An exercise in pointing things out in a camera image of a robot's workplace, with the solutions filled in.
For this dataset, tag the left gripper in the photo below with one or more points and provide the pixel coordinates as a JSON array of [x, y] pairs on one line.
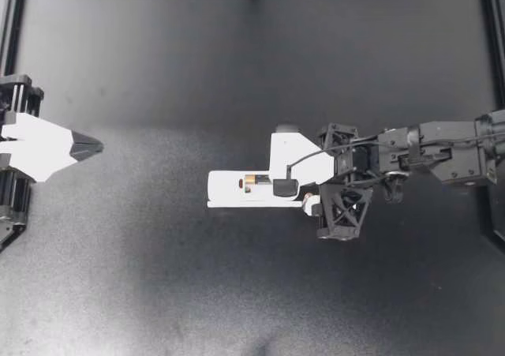
[[17, 95]]

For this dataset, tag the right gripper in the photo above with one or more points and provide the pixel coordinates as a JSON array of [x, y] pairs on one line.
[[347, 214]]

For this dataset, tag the white remote control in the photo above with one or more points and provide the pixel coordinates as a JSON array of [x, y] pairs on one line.
[[225, 186]]

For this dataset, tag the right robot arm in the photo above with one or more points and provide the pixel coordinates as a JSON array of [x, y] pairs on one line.
[[442, 151]]

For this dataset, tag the copper and black battery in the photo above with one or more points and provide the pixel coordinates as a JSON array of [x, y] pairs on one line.
[[250, 182]]

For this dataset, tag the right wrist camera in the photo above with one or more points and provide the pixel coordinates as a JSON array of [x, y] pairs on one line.
[[284, 151]]

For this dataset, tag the black frame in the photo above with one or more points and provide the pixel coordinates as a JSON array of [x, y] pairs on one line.
[[489, 36]]

